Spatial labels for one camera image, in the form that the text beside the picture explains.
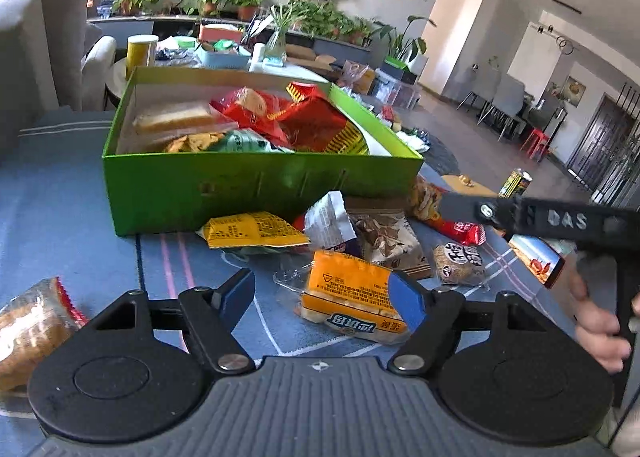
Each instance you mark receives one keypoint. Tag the brown bread packet red edge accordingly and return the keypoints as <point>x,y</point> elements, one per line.
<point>30,337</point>

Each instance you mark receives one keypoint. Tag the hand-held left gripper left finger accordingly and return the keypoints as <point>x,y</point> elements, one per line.
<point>235,292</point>

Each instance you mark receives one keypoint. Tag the glass vase with plant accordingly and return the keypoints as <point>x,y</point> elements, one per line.
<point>275,49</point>

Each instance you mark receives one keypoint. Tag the dark wooden door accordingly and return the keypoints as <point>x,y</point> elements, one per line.
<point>595,137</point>

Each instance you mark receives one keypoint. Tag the yellow snack packet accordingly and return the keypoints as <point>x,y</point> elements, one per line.
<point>250,229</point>

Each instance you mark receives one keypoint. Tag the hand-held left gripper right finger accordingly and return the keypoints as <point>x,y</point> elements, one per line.
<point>407,297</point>

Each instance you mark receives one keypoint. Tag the yellow tin can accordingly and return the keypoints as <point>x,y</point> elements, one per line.
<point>140,54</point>

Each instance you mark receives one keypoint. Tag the open cardboard box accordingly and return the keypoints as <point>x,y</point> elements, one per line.
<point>310,59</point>

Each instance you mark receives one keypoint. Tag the brown white snack packet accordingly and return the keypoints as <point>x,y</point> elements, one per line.
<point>385,237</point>

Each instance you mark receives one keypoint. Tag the round brown cookie packet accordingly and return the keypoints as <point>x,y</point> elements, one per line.
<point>457,264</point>

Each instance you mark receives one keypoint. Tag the grey television cabinet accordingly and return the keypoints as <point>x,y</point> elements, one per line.
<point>135,27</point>

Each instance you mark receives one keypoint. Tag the small gold ornament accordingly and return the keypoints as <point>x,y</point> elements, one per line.
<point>467,180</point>

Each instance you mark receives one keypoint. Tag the blue plastic basket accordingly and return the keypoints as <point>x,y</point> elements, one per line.
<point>220,59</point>

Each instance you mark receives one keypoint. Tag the framed wall picture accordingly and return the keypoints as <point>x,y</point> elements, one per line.
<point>574,89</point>

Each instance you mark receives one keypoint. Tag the green topped dark box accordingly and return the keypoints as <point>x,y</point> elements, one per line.
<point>395,62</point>

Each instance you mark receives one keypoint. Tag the black yellow drink can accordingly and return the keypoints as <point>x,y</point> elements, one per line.
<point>515,183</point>

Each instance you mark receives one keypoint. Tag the small white bottle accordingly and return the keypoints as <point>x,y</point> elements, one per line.
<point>257,54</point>

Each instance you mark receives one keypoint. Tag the large leaf plant white pot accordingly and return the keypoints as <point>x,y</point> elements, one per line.
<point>419,59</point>

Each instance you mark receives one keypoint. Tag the white round coffee table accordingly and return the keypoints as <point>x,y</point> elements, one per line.
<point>295,74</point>

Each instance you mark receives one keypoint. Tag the grey sofa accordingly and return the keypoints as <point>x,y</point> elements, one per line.
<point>30,37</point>

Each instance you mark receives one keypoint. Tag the dark marble round table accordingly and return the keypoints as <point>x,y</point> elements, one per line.
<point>440,157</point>

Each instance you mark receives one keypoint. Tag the white blue snack packet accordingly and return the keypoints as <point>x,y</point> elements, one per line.
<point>325,219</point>

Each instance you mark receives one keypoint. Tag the red snack bag bread picture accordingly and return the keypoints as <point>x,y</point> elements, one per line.
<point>227,109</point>

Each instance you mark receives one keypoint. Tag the red plastic stool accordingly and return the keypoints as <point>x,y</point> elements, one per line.
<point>536,137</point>

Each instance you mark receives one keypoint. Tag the phone with red case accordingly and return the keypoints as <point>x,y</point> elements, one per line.
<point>535,259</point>

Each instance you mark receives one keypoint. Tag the green white snack bag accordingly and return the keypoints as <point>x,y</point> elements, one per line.
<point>240,142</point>

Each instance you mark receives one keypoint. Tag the clear storage box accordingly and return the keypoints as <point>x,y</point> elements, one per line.
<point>395,89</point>

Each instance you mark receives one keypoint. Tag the sliced bread packet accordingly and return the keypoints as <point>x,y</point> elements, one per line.
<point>170,119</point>

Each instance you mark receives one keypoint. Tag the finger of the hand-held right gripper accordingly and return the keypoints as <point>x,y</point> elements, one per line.
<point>465,207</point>

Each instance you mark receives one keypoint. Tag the green lidded container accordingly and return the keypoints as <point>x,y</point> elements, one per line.
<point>182,42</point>

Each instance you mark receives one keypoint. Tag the person's right hand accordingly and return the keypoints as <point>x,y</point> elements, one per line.
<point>597,327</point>

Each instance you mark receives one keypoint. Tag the red snack bag white print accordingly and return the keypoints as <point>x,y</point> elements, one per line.
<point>424,199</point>

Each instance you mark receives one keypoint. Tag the orange pastry packet blue label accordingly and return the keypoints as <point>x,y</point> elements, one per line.
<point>345,287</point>

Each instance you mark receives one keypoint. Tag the yellow round side table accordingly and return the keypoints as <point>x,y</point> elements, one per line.
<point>452,185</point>

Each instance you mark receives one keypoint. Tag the green cardboard box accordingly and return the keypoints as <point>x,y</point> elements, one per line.
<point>225,192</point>

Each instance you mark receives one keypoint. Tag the grey dining chair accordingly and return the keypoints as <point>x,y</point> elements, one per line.
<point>477,92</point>
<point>505,102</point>

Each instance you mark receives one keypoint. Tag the pink box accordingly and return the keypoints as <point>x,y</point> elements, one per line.
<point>220,32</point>

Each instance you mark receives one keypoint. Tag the red yellow striped snack bag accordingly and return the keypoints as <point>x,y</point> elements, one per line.
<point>310,127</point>

